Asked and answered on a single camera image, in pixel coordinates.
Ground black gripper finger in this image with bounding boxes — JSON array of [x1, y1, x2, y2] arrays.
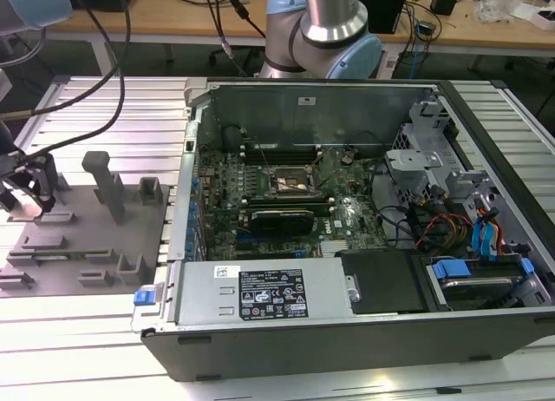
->
[[0, 178, 19, 213], [25, 152, 58, 214]]

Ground CPU socket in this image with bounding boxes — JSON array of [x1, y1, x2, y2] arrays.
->
[[269, 165, 314, 198]]

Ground grey plastic parts rack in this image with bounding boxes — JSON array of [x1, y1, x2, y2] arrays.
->
[[0, 151, 173, 298]]

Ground silver power supply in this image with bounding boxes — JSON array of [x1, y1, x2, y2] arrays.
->
[[175, 257, 352, 328]]

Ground wooden desk white legs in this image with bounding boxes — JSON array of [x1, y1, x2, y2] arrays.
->
[[0, 0, 555, 76]]

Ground black graphics card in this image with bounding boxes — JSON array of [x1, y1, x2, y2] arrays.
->
[[249, 207, 316, 237]]

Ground silver chipset heatsink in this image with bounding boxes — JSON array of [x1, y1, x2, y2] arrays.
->
[[320, 240, 348, 258]]

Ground green motherboard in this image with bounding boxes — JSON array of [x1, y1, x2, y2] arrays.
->
[[194, 147, 391, 261]]

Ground black open PC case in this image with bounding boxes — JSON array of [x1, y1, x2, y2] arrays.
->
[[132, 77, 555, 383]]

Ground black optical drive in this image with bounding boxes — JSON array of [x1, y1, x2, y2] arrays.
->
[[337, 248, 428, 315]]

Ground grey metal drive cage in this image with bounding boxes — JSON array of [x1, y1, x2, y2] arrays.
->
[[383, 99, 467, 211]]

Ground blue disk carrier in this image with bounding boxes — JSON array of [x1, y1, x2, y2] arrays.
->
[[431, 256, 535, 285]]

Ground black power adapter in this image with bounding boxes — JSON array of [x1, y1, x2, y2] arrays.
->
[[431, 0, 459, 16]]

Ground silver black hard disk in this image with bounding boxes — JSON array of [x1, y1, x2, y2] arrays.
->
[[440, 275, 517, 311]]

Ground clear plastic bag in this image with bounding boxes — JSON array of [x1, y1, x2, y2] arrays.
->
[[474, 0, 539, 24]]

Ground white open box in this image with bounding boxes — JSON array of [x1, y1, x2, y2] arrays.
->
[[535, 8, 555, 31]]

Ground black braided cable brass end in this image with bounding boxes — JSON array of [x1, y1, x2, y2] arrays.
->
[[0, 0, 127, 120]]

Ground thin black cable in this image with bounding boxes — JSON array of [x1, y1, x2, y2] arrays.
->
[[28, 0, 134, 159]]

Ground black cable with connector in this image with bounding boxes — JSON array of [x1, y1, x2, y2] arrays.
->
[[220, 0, 268, 40]]

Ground blue network cable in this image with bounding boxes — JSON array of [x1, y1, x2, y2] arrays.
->
[[409, 40, 424, 79]]

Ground orange red wire bundle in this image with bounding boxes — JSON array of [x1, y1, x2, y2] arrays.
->
[[415, 213, 474, 251]]

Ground blue flat data wire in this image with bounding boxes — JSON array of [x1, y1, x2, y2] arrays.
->
[[483, 207, 503, 262], [471, 216, 489, 262]]

